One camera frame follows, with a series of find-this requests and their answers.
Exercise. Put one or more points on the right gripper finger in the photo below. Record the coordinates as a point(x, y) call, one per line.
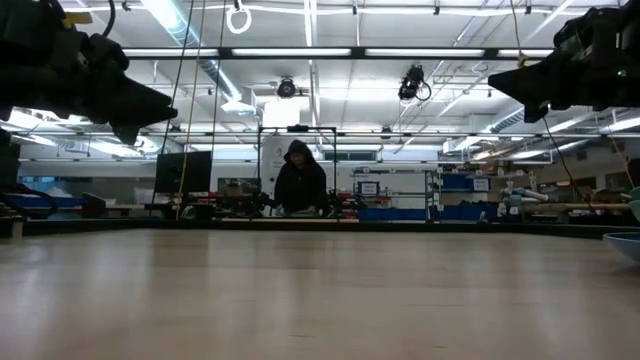
point(530, 80)
point(536, 112)

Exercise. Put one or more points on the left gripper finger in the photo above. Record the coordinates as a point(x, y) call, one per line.
point(127, 132)
point(135, 102)

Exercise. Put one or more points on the teal plastic plate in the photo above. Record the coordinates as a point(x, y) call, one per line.
point(634, 207)

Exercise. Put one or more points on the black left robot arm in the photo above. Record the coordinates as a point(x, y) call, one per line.
point(20, 80)

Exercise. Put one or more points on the black monitor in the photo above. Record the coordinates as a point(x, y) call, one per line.
point(170, 172)

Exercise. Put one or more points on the wooden workbench top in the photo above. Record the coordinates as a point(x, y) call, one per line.
point(575, 206)

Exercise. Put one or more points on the blue bench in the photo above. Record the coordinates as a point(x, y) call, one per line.
point(40, 201)

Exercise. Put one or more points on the large blue plastic plate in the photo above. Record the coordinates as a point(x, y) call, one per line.
point(625, 245)

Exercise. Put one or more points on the row of blue bins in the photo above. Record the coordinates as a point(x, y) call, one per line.
point(390, 215)

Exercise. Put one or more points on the person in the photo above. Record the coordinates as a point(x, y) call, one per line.
point(300, 185)

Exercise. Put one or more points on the white framed sign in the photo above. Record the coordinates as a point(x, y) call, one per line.
point(368, 188)

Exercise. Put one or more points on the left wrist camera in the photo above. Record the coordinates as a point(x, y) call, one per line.
point(35, 22)

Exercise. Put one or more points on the silver ceiling air duct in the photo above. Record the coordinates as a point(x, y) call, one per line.
point(175, 25)

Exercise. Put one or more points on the round black hanging camera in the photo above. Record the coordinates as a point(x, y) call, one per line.
point(286, 88)

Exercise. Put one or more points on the black metal table frame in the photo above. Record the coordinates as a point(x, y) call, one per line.
point(400, 227)

